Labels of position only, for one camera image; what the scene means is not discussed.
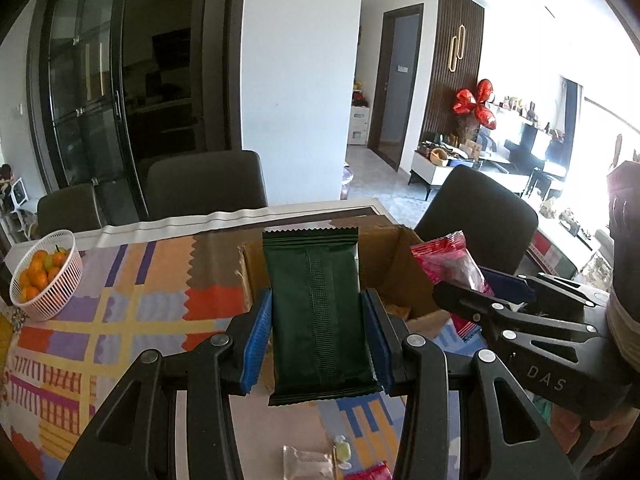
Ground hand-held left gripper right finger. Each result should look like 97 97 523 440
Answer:
360 287 583 480

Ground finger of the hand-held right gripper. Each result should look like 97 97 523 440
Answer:
432 281 601 356
480 267 610 308

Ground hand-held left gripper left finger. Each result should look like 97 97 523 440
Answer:
56 287 273 480

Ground small pink snack packet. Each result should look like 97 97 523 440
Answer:
410 231 497 345

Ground dark green snack packet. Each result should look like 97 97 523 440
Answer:
262 226 381 407

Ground cardboard box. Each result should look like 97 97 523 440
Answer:
192 212 453 396

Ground person's right hand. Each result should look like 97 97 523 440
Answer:
550 400 638 468

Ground dark grey dining chair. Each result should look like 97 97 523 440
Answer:
146 150 268 222
37 183 103 238
414 166 540 281

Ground small pale green candy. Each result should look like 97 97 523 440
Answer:
332 435 353 471

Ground large pink snack packet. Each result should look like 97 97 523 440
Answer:
350 461 392 480

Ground pale yellow cake packet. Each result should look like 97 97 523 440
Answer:
282 444 335 480

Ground white cloth strip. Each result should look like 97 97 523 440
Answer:
75 199 386 251

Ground colourful foam mat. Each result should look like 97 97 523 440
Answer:
0 232 451 480

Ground red foil balloons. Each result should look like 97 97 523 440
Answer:
452 79 498 131

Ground white plastic basket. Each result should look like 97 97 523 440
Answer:
9 230 83 322

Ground white shelf with toys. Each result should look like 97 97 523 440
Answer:
348 77 373 147

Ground pile of oranges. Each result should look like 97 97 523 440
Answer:
17 247 71 305

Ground dark framed room door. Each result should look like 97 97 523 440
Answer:
367 4 425 173

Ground small white cabinet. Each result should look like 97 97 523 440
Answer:
0 162 38 248

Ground black framed glass doors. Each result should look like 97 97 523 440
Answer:
27 0 246 211

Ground wall shelf with figurines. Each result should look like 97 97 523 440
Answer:
492 94 566 136

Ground gold wall ornament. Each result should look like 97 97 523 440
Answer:
448 24 467 73

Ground wooden slat wall panel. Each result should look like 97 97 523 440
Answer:
420 0 486 148

